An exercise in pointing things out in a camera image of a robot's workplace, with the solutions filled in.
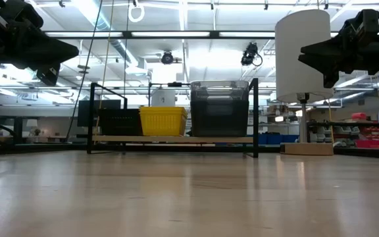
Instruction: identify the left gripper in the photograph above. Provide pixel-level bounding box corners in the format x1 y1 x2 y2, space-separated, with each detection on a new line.
0 0 80 87

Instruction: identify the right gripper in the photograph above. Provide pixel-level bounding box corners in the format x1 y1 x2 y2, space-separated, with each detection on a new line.
297 20 379 89

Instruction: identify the black slotted plastic basket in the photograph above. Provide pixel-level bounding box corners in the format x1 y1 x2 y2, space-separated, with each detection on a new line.
97 108 143 137

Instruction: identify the yellow slotted plastic basket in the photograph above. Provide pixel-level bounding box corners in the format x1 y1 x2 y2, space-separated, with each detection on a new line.
139 111 188 137
139 105 188 111
139 109 188 113

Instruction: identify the white shade table lamp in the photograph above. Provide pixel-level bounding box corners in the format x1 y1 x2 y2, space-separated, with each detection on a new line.
274 9 336 157

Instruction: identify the small white table lamp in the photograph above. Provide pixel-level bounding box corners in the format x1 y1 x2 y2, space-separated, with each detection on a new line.
26 118 39 136

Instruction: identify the black monitor screen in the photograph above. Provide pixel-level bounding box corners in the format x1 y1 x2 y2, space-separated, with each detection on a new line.
77 99 122 128

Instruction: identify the storage rack with bins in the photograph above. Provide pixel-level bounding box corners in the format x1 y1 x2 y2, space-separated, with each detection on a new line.
307 111 379 149

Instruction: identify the blue storage bin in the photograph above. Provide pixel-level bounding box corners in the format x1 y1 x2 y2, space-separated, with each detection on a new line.
258 132 299 145

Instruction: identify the black overhead crossbar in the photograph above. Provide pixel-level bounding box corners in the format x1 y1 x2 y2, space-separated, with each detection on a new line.
43 30 276 40

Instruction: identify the black round hanging spotlight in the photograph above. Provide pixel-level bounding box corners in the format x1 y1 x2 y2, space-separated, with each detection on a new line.
160 50 182 65

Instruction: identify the long black hanging cable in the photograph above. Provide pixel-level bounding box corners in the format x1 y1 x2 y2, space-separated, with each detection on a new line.
65 0 105 142

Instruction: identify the thin yellowish hanging rope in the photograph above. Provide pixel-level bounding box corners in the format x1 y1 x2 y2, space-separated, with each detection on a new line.
93 0 115 140

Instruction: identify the black hanging camera with cable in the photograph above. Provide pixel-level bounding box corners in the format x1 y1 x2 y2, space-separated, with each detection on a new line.
240 41 263 68

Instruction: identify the white hanging ring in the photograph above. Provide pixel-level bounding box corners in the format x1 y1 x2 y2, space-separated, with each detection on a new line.
128 1 145 24

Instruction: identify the black aluminium rig frame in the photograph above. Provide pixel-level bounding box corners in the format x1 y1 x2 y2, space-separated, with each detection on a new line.
0 142 282 156

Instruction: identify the black frame wooden shelf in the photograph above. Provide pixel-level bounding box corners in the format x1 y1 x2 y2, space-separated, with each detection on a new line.
87 78 260 158

